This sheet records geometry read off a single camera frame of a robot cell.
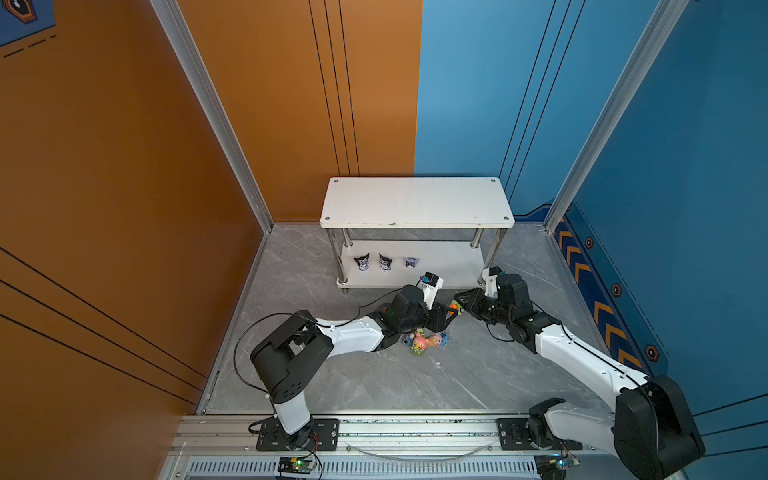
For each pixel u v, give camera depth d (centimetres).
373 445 73
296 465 71
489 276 79
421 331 88
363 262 94
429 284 76
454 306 82
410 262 97
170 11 69
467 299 82
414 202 79
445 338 87
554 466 71
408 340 87
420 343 83
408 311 68
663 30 71
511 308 64
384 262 95
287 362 48
